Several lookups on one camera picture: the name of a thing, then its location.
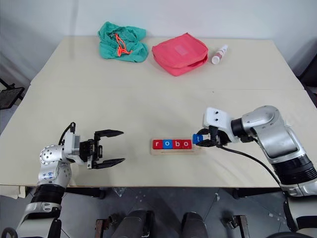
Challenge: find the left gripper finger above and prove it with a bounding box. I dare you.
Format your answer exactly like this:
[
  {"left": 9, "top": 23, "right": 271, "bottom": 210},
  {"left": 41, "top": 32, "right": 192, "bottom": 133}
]
[
  {"left": 94, "top": 129, "right": 124, "bottom": 143},
  {"left": 93, "top": 158, "right": 126, "bottom": 170}
]

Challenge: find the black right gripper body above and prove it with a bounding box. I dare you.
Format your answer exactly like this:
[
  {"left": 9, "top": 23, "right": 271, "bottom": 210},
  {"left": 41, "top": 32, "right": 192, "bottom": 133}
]
[{"left": 208, "top": 125, "right": 233, "bottom": 148}]

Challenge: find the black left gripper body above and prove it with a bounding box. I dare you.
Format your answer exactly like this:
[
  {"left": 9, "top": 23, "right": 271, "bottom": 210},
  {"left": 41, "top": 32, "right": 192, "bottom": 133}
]
[{"left": 79, "top": 138, "right": 104, "bottom": 170}]

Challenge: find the wooden letter tile rack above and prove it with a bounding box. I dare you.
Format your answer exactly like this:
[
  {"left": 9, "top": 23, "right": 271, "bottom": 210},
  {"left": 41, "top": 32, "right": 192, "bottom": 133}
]
[{"left": 150, "top": 138, "right": 202, "bottom": 156}]

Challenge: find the dark grey rounded shape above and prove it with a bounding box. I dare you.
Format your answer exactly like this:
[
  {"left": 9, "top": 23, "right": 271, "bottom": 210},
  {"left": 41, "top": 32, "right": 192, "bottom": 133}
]
[
  {"left": 118, "top": 210, "right": 156, "bottom": 238},
  {"left": 182, "top": 212, "right": 208, "bottom": 238}
]

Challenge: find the white bottle with pink label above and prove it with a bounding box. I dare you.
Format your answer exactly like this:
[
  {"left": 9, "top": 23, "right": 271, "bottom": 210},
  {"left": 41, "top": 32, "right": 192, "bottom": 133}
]
[{"left": 211, "top": 44, "right": 229, "bottom": 65}]

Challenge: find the pink zip pouch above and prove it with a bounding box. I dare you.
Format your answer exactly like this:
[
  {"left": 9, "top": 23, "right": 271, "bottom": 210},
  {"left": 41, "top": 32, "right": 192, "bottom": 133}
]
[{"left": 151, "top": 32, "right": 209, "bottom": 77}]

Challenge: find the black metal stand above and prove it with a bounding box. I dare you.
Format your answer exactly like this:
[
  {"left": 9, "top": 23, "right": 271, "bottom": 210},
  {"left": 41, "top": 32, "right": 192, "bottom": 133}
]
[{"left": 0, "top": 78, "right": 25, "bottom": 110}]

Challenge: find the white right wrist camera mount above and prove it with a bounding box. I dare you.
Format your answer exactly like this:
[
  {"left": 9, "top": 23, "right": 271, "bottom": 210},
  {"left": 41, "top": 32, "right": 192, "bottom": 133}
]
[{"left": 202, "top": 107, "right": 241, "bottom": 144}]

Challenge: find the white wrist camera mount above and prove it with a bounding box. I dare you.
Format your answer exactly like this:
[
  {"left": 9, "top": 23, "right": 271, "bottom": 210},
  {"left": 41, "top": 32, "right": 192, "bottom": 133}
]
[
  {"left": 63, "top": 132, "right": 87, "bottom": 166},
  {"left": 202, "top": 107, "right": 241, "bottom": 144}
]

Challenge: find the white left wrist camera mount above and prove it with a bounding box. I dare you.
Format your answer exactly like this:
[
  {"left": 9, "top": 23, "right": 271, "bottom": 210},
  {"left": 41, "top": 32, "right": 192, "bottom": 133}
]
[{"left": 63, "top": 132, "right": 87, "bottom": 166}]

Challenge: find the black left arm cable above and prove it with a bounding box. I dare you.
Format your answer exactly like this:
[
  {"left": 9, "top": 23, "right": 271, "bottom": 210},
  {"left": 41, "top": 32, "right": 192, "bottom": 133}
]
[{"left": 58, "top": 122, "right": 76, "bottom": 147}]

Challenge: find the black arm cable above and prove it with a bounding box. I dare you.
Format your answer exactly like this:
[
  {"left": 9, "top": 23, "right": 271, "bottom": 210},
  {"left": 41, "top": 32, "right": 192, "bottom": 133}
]
[
  {"left": 58, "top": 122, "right": 76, "bottom": 147},
  {"left": 217, "top": 145, "right": 283, "bottom": 185}
]

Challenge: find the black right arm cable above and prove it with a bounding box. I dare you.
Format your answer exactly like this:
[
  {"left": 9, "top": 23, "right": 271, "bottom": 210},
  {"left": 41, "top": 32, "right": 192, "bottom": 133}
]
[{"left": 217, "top": 145, "right": 283, "bottom": 185}]

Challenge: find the rusty metal bracket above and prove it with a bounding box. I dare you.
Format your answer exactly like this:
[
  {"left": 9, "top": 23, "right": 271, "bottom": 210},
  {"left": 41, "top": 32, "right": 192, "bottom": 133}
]
[
  {"left": 95, "top": 215, "right": 117, "bottom": 238},
  {"left": 224, "top": 215, "right": 248, "bottom": 238}
]

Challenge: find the green drawstring cloth bag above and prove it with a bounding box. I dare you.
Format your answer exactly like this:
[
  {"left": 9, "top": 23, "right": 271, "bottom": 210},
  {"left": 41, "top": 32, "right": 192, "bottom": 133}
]
[{"left": 98, "top": 21, "right": 149, "bottom": 63}]

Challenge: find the orange drawstring cord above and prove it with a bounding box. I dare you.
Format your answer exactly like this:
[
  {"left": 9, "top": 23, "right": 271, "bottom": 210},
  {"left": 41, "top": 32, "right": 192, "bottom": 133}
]
[{"left": 114, "top": 33, "right": 134, "bottom": 57}]

